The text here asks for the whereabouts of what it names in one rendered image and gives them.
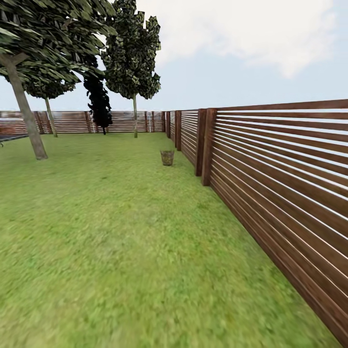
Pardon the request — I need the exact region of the wicker basket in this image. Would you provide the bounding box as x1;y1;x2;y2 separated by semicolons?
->
161;151;174;166

